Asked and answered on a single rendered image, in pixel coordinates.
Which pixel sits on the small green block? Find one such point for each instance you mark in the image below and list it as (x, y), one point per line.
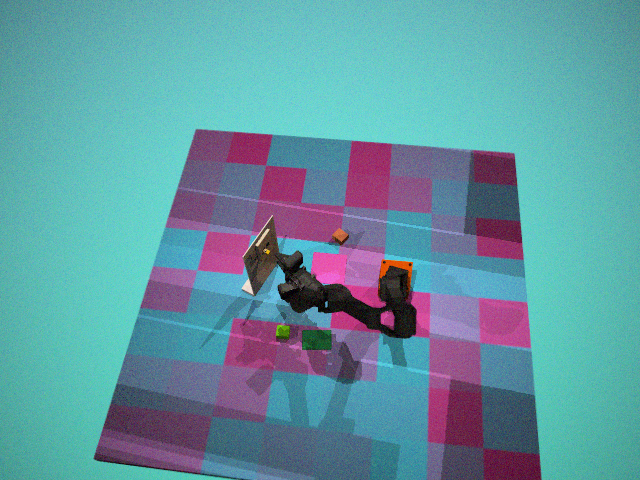
(282, 332)

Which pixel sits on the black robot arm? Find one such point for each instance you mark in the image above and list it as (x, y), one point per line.
(393, 288)

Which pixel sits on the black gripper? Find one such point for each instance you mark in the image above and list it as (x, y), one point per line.
(290, 265)

